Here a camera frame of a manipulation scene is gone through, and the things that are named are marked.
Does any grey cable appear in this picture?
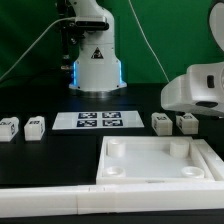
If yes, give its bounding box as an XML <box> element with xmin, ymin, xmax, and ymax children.
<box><xmin>128</xmin><ymin>0</ymin><xmax>170</xmax><ymax>84</ymax></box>
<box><xmin>0</xmin><ymin>17</ymin><xmax>76</xmax><ymax>83</ymax></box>

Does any grey cable right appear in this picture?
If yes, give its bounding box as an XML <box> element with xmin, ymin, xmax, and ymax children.
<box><xmin>128</xmin><ymin>0</ymin><xmax>170</xmax><ymax>84</ymax></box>

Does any black camera on robot base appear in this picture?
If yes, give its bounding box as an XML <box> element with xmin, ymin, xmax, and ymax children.
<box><xmin>75</xmin><ymin>16</ymin><xmax>109</xmax><ymax>31</ymax></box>

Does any grey cable left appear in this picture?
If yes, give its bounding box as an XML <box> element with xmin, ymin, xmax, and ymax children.
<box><xmin>0</xmin><ymin>17</ymin><xmax>76</xmax><ymax>83</ymax></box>

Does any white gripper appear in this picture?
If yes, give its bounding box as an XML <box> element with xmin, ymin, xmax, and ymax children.
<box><xmin>161</xmin><ymin>62</ymin><xmax>224</xmax><ymax>117</ymax></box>

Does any white tag sheet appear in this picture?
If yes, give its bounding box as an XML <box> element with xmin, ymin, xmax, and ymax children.
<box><xmin>52</xmin><ymin>111</ymin><xmax>144</xmax><ymax>130</ymax></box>

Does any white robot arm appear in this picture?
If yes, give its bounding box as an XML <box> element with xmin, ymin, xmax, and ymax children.
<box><xmin>68</xmin><ymin>0</ymin><xmax>224</xmax><ymax>116</ymax></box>

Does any white square tabletop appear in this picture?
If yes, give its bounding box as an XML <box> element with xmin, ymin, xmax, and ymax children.
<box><xmin>96</xmin><ymin>136</ymin><xmax>215</xmax><ymax>184</ymax></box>

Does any white L-shaped obstacle fence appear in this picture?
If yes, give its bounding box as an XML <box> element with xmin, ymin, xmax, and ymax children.
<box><xmin>0</xmin><ymin>139</ymin><xmax>224</xmax><ymax>218</ymax></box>

